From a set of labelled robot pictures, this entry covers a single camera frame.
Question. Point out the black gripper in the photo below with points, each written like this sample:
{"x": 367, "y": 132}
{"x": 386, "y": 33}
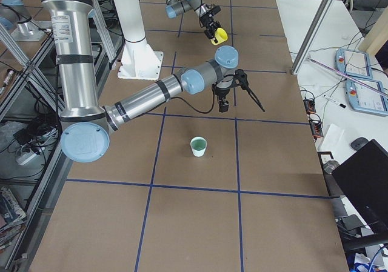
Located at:
{"x": 207, "y": 20}
{"x": 222, "y": 94}

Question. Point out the yellow plastic cup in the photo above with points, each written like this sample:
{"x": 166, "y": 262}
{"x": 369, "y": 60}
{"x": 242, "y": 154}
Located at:
{"x": 220, "y": 36}

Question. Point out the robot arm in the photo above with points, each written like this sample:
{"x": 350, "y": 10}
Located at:
{"x": 175, "y": 8}
{"x": 86, "y": 125}

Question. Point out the light green plastic cup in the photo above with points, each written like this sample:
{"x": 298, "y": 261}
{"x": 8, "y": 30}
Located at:
{"x": 198, "y": 146}

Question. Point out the black marker pen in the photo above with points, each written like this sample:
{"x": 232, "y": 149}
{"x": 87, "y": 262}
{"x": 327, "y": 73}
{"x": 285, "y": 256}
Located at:
{"x": 328, "y": 98}

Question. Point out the shiny metal cylinder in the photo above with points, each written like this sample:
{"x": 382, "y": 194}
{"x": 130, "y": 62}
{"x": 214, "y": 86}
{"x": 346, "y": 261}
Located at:
{"x": 330, "y": 166}

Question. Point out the upper teach pendant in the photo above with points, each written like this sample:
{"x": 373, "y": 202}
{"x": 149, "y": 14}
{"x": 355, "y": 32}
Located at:
{"x": 353, "y": 63}

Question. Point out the teach pendant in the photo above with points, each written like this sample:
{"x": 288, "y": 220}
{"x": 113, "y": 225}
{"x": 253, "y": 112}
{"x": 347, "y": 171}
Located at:
{"x": 353, "y": 63}
{"x": 363, "y": 99}

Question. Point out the lower teach pendant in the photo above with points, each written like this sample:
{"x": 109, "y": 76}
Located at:
{"x": 363, "y": 99}

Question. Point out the brown paper table cover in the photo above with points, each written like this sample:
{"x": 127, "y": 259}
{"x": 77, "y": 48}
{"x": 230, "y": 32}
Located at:
{"x": 255, "y": 201}

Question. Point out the black computer mouse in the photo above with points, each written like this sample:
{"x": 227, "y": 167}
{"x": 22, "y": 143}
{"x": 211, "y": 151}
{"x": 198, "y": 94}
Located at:
{"x": 358, "y": 143}

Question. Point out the black laptop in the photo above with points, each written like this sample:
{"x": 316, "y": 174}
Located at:
{"x": 363, "y": 180}

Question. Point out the white power strip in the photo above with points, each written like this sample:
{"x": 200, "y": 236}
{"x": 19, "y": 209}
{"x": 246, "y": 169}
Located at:
{"x": 24, "y": 157}

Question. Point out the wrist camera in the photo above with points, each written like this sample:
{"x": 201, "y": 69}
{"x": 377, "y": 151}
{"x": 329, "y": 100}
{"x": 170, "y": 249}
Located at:
{"x": 223, "y": 105}

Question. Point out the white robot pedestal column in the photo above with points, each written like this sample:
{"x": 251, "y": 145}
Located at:
{"x": 138, "y": 60}

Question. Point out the aluminium frame post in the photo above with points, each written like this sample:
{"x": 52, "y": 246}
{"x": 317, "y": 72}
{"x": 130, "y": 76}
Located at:
{"x": 318, "y": 19}

